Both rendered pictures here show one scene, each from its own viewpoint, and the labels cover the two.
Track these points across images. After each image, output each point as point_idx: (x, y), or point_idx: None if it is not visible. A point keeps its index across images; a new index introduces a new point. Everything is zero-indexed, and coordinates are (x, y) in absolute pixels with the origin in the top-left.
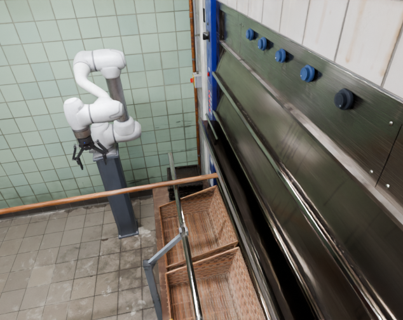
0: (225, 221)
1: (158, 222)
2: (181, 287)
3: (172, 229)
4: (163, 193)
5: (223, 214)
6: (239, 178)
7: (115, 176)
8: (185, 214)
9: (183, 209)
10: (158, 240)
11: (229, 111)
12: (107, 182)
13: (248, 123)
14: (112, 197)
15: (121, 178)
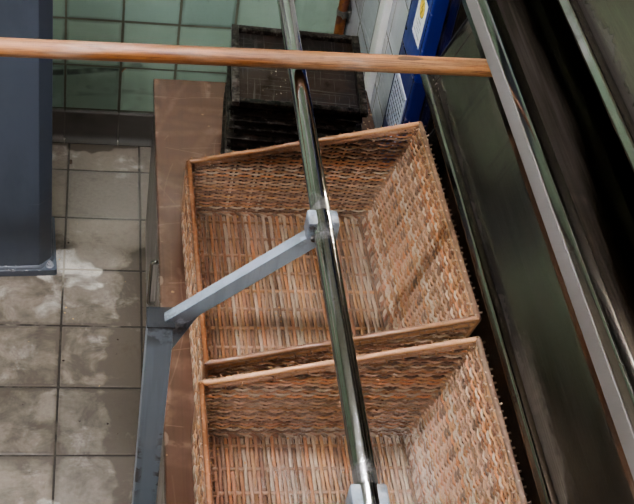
0: (436, 252)
1: (171, 222)
2: (242, 446)
3: (223, 255)
4: (194, 125)
5: (432, 227)
6: (560, 74)
7: (24, 18)
8: (278, 215)
9: (269, 196)
10: (167, 282)
11: None
12: None
13: None
14: None
15: (43, 31)
